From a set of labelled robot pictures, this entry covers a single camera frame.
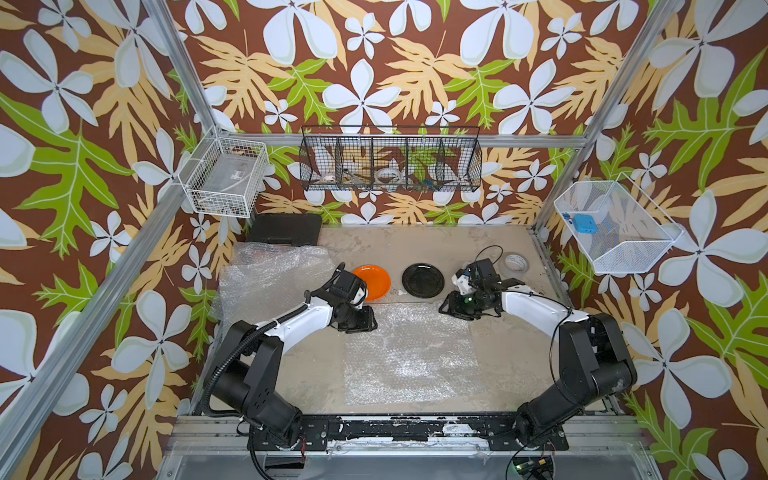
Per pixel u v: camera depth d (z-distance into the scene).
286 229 1.19
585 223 0.85
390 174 0.99
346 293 0.72
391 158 0.98
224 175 0.86
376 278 1.04
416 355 0.86
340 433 0.75
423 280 1.02
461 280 0.86
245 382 0.44
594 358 0.45
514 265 1.07
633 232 0.77
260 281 1.01
